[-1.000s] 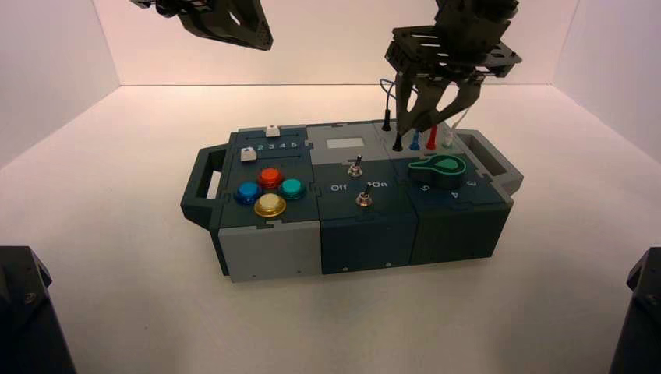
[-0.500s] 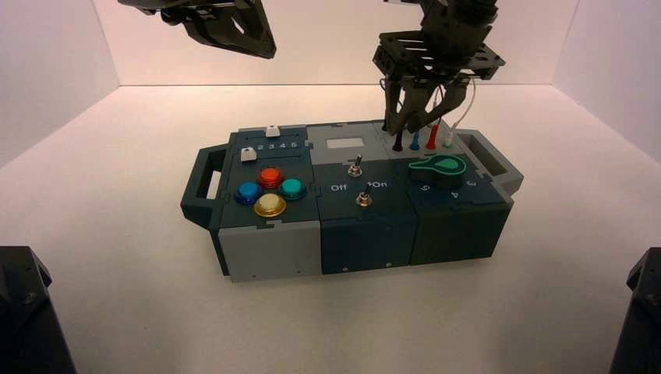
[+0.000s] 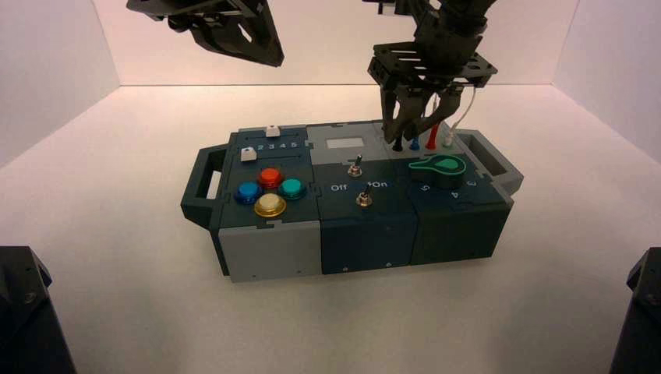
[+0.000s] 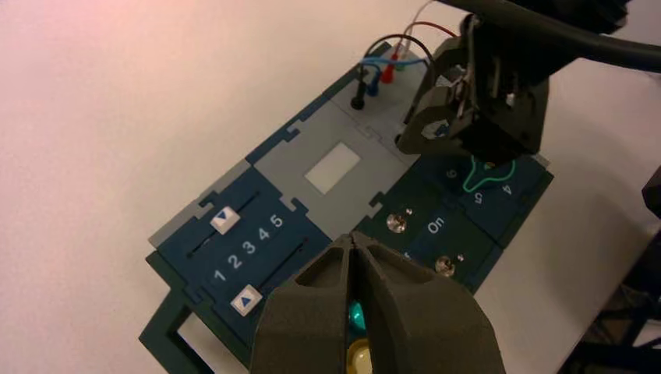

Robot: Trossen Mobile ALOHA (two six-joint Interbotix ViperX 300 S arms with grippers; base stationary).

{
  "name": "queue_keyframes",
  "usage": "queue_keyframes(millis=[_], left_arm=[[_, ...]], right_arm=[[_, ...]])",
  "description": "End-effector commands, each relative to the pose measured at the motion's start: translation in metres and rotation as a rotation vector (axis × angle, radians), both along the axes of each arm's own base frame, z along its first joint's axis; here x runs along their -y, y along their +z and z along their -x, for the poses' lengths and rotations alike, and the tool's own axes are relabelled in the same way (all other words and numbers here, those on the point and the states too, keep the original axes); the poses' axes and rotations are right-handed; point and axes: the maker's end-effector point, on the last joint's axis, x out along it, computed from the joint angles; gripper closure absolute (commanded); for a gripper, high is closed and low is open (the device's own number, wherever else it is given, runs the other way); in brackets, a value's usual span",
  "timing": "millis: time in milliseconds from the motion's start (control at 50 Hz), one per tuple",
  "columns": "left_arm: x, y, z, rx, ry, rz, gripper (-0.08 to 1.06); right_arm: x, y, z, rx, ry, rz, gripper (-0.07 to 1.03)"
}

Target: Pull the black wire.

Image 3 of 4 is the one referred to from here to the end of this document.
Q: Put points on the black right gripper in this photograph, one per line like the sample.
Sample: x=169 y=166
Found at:
x=439 y=62

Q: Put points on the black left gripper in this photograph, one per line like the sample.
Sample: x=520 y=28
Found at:
x=206 y=6

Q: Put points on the green black rotary knob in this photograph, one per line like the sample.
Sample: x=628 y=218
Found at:
x=439 y=170

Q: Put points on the small grey display screen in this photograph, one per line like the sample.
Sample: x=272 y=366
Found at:
x=345 y=143

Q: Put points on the white slider knob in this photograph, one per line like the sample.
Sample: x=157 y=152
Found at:
x=272 y=131
x=249 y=154

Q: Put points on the green dome push button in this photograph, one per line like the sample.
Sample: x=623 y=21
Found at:
x=293 y=188

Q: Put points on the red dome push button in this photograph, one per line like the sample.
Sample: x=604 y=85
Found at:
x=270 y=178

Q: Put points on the blue dome push button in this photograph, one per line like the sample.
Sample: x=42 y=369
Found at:
x=248 y=192

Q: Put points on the yellow dome push button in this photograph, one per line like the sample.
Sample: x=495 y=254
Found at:
x=270 y=205

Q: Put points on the teal grey task board box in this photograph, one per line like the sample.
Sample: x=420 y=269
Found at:
x=268 y=248

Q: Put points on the metal toggle switch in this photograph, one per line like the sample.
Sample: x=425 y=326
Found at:
x=354 y=167
x=365 y=197

